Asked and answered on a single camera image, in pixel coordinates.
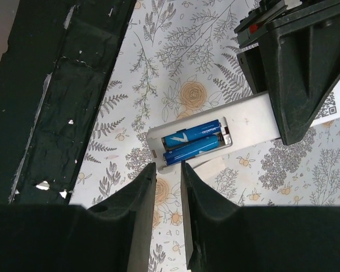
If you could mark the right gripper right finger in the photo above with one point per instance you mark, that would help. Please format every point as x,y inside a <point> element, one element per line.
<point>222,236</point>

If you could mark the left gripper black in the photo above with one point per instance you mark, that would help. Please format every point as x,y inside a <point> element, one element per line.
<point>300,51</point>

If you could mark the white remote control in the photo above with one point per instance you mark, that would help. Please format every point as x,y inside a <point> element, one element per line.
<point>244,123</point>

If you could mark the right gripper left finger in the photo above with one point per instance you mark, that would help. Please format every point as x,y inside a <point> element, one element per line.
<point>114,235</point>

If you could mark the white battery cover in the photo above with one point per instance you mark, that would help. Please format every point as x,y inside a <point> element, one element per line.
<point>210,168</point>

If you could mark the blue battery horizontal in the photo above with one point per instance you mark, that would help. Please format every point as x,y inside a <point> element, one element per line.
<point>193,149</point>

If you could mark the floral table mat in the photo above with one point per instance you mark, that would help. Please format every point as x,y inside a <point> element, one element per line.
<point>178,58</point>

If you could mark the black base bar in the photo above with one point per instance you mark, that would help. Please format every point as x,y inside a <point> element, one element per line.
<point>53,77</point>

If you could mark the blue battery vertical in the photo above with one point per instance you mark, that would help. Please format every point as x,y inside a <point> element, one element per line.
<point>194,133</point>

